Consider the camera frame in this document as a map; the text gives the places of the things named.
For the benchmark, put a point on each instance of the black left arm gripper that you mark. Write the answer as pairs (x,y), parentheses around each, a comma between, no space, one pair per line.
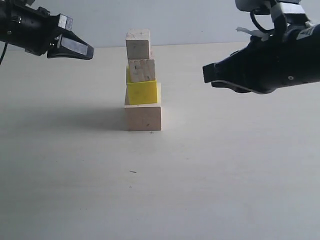
(38,32)

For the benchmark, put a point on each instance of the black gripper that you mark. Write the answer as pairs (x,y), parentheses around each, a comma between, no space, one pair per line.
(269,65)

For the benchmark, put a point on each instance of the small wooden cube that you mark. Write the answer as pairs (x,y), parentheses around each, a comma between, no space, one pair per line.
(138,43)

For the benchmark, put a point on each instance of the medium wooden cube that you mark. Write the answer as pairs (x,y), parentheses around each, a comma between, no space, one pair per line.
(142,70)

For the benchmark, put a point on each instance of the yellow cube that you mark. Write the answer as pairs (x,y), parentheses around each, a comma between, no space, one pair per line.
(139,93)

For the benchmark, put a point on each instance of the large wooden cube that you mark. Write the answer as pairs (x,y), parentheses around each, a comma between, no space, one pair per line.
(144,117)

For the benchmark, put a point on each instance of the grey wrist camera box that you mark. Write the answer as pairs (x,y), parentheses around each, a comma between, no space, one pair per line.
(291,9)

